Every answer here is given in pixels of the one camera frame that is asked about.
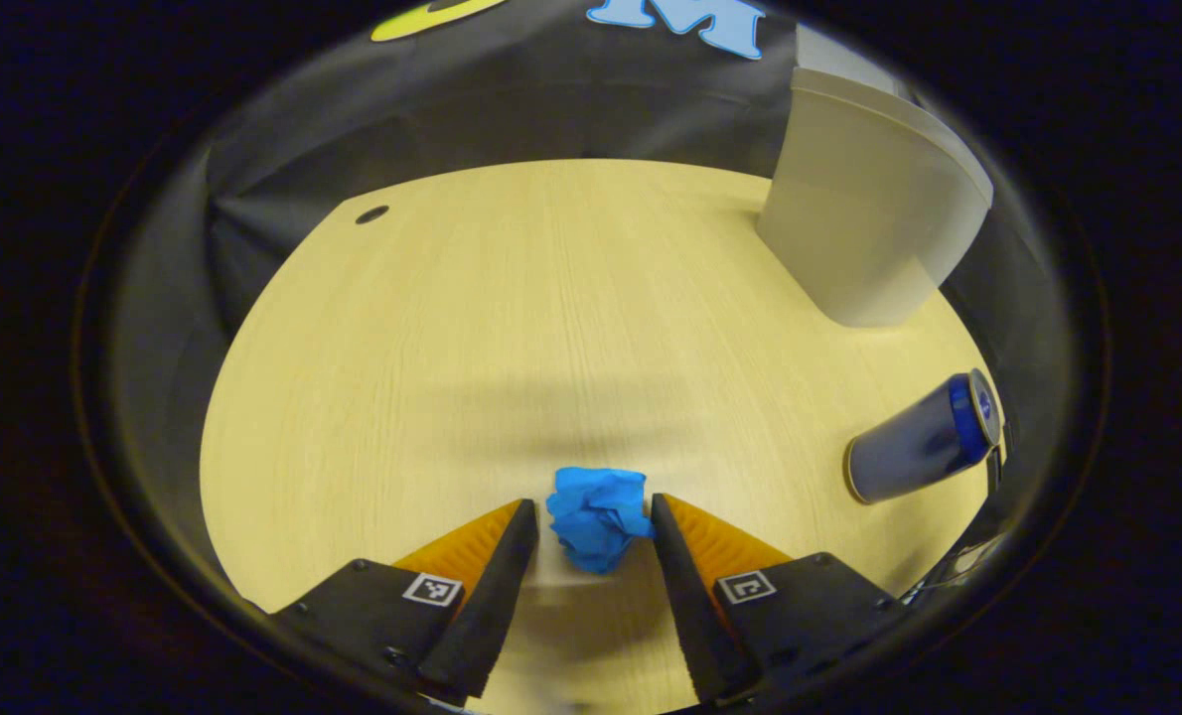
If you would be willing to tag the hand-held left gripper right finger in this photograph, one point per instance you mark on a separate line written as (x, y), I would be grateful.
(685, 596)

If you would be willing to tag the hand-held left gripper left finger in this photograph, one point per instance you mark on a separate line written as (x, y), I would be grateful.
(497, 596)

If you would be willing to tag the blue paper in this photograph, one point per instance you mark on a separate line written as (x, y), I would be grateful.
(599, 516)

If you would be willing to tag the blue pop can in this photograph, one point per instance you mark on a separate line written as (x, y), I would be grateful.
(909, 447)

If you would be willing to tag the white desktop garbage bin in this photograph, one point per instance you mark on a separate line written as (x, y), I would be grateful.
(869, 218)

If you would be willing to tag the black desk grommet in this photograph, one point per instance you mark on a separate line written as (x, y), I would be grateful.
(372, 214)

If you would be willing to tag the black backdrop cloth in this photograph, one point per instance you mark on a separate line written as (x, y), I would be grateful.
(502, 109)

